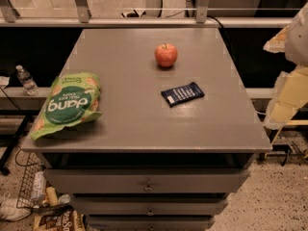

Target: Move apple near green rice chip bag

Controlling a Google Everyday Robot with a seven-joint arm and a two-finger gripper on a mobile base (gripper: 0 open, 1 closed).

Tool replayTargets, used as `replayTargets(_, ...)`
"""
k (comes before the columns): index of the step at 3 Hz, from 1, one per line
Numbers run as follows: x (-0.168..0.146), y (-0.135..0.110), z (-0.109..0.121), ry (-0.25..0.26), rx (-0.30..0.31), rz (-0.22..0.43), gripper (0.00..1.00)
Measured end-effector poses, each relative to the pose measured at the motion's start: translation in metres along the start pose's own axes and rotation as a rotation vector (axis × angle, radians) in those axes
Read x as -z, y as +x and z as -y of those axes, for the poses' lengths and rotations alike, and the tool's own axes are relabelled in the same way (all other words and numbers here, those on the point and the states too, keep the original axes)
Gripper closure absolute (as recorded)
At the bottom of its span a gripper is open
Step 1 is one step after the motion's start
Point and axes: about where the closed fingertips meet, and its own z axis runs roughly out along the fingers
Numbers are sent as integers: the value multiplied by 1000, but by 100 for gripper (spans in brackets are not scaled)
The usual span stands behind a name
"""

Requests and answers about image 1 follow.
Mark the grey drawer cabinet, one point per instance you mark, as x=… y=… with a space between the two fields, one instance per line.
x=137 y=128

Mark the dark blue snack bar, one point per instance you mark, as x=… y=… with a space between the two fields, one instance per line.
x=183 y=94

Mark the yellow metal frame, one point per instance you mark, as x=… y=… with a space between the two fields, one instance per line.
x=281 y=145

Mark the green rice chip bag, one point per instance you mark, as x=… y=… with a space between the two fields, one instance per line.
x=74 y=99

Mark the wire basket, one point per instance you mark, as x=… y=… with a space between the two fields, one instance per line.
x=35 y=193

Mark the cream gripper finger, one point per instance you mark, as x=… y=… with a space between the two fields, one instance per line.
x=277 y=43
x=290 y=93

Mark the red apple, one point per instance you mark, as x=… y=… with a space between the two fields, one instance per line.
x=166 y=55

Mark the grey drawer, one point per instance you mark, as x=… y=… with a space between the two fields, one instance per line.
x=146 y=205
x=155 y=223
x=159 y=180

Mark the middle grey drawer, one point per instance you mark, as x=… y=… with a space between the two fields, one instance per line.
x=146 y=205

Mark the brown snack bag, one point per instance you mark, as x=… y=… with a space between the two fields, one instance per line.
x=68 y=220

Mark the clear plastic water bottle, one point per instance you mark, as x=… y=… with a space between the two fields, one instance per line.
x=26 y=80

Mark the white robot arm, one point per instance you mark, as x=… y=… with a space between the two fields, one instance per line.
x=296 y=44

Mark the top grey drawer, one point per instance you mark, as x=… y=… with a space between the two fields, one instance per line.
x=159 y=180

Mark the bottom grey drawer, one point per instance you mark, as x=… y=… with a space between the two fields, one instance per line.
x=155 y=223

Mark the white shoe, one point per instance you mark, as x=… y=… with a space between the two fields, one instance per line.
x=9 y=211

